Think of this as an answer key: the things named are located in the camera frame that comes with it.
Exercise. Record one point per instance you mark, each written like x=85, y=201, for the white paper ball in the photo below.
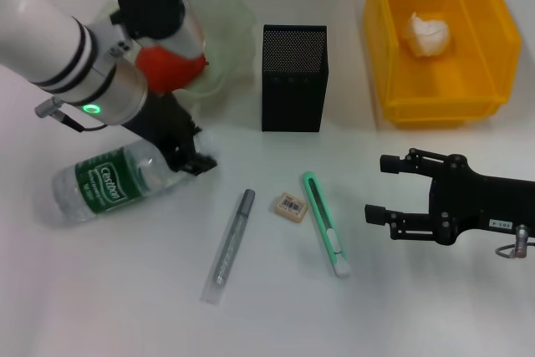
x=428, y=35

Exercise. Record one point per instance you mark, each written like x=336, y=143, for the mint green utility knife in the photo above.
x=324, y=219

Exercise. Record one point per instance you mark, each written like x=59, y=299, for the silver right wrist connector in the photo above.
x=521, y=242

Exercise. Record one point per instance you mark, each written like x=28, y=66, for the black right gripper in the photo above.
x=480, y=206

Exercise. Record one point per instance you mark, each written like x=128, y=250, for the clear green-label water bottle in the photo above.
x=104, y=185

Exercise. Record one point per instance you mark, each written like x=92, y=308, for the grey pen in clear sleeve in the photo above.
x=232, y=240

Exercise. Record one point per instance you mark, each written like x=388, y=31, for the soft red-orange toy orange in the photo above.
x=171, y=70

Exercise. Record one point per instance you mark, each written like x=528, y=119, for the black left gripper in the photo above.
x=163, y=123

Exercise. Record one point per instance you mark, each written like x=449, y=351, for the yellow plastic bin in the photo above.
x=439, y=81

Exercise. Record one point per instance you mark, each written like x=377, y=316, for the black mesh pen holder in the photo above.
x=292, y=93

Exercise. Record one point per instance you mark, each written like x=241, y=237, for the beige eraser with barcode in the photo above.
x=291, y=206

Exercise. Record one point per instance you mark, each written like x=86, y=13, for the pale green wavy glass plate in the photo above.
x=227, y=18

